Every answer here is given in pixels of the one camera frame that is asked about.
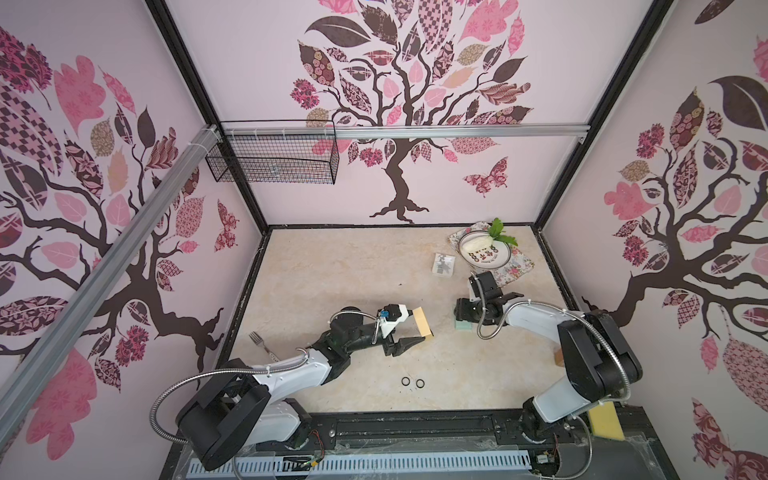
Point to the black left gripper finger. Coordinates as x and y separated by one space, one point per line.
401 315
404 344

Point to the aluminium rail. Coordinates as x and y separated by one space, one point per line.
27 382
413 132

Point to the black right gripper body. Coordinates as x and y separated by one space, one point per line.
471 308

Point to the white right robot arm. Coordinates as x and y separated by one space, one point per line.
599 364

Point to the black corner frame post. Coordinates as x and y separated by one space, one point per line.
640 45

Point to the clear plastic ring bag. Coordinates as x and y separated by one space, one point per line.
443 265

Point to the white toy radish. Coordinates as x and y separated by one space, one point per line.
495 233

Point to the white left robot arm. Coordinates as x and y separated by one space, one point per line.
239 405

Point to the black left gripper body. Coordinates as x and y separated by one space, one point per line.
388 343

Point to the black wire basket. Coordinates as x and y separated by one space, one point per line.
277 151

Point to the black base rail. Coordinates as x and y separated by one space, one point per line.
503 426

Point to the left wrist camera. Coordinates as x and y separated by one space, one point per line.
390 316

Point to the rear aluminium rail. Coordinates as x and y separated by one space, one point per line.
413 132

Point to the floral rectangular tray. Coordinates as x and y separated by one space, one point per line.
517 267

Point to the yellow sponge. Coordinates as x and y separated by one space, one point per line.
604 422

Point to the white slotted cable duct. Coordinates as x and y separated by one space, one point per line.
362 464

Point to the left aluminium rail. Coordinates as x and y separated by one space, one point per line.
27 382

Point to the silver metal fork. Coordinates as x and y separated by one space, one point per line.
259 341

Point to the white round printed plate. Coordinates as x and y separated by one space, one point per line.
481 250

